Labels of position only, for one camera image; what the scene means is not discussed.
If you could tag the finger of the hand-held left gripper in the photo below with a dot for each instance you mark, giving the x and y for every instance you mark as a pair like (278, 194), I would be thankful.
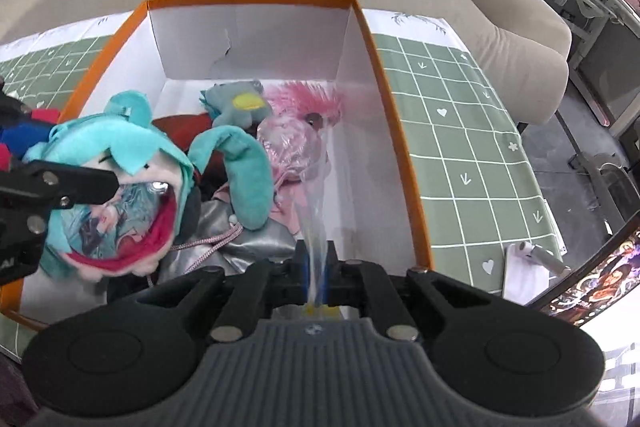
(75, 187)
(22, 134)

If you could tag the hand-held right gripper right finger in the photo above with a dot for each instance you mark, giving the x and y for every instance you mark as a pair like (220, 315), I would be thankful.
(324, 279)

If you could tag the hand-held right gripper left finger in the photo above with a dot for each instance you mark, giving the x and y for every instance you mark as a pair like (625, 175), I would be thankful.
(300, 277)

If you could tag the teal plush doll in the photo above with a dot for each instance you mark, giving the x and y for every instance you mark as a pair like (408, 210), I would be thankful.
(240, 177)

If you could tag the pink plush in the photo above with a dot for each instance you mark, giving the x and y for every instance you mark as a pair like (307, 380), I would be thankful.
(290, 142)

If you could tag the orange cardboard box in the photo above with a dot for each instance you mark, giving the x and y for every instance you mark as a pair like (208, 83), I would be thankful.
(250, 37)

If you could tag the silver fabric bag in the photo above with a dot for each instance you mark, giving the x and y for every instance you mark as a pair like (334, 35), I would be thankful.
(250, 252)

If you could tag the grey-blue bird plush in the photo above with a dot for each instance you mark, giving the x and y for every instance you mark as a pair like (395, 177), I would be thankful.
(235, 104)

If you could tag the green checked tablecloth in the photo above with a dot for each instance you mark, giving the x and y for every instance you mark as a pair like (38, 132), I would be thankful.
(450, 132)

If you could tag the white paper sheet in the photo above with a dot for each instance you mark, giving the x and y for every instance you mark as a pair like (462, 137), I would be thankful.
(522, 282)

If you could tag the white cylindrical device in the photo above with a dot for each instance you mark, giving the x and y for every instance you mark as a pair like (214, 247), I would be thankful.
(542, 257)

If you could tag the printed display screen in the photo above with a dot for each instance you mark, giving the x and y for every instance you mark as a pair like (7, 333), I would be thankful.
(600, 277)

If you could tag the black office chair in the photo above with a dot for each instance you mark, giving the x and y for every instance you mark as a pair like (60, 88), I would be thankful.
(615, 187)

